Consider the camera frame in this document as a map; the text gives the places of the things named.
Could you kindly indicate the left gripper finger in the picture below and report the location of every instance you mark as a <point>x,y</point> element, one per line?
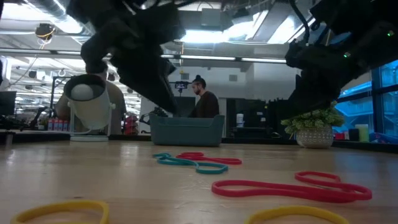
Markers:
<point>155,90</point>
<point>169,67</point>

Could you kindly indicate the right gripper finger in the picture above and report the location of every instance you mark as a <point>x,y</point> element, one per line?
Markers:
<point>311,101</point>

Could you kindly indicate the teal rubber band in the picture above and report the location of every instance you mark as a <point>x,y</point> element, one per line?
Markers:
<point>177,161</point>

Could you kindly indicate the red rubber band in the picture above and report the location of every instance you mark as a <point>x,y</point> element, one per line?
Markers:
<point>214,188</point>
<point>239,161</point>

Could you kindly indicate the yellow rubber band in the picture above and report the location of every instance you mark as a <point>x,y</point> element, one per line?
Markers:
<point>68,204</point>

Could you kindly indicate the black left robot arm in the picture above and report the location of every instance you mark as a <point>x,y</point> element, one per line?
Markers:
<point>87,7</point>

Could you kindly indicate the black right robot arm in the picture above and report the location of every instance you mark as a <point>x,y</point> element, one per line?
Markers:
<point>373,12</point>

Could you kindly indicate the teal plastic bin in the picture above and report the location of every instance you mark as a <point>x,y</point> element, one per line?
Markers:
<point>186,132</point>

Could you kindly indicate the phone tripod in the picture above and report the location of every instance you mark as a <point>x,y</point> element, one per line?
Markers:
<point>181,85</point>

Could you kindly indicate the dark monitor screen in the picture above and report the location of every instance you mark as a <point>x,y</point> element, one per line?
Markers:
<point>186,107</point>

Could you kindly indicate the potted green succulent plant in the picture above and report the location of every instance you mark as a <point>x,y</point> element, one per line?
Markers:
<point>314,138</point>

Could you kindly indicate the red stacked object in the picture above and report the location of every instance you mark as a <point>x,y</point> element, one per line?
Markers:
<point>132,126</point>

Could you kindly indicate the small red object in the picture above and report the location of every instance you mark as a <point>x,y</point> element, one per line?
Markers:
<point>339,136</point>

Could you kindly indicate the long light bar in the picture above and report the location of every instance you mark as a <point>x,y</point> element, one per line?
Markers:
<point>217,58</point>

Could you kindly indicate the black cup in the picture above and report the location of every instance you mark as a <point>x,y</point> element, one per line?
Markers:
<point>353,134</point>

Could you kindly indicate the black cabinet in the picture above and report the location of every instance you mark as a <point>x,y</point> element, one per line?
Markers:
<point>258,115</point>

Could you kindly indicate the pale green cup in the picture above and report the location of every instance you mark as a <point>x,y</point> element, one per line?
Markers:
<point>362,133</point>

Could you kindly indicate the white spotlight lamp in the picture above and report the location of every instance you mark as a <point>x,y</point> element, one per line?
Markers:
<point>93,115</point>

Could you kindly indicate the white wipes canister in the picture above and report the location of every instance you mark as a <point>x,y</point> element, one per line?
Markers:
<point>240,120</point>

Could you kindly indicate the black dome ceiling device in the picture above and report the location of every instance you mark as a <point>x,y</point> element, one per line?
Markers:
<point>45,31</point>

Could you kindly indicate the pink product boxes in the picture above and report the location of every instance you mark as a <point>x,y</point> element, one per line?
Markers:
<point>57,125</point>

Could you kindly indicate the black computer monitor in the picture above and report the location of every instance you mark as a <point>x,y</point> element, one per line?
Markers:
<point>7,102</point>

